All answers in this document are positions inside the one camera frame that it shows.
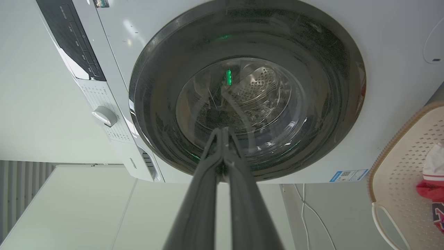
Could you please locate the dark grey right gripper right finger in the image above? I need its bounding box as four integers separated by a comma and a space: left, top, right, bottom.
222, 127, 285, 250

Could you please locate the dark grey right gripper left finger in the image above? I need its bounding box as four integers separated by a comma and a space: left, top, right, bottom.
163, 127, 223, 250

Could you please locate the beige perforated laundry basket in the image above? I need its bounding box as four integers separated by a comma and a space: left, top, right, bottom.
367, 101, 444, 250

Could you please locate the blue energy label sticker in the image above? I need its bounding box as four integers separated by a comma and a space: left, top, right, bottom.
329, 169, 369, 182

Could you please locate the dark round washing machine door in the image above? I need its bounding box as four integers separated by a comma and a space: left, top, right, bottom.
129, 0, 367, 180

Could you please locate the white washing machine control knob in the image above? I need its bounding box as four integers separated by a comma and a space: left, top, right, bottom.
92, 106, 118, 127

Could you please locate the red and white garment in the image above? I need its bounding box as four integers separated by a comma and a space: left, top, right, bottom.
416, 142, 444, 234

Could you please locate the white front-load washing machine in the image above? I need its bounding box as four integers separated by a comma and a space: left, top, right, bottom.
36, 0, 444, 184

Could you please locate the white power cable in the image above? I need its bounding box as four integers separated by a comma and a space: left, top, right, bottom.
293, 183, 336, 250

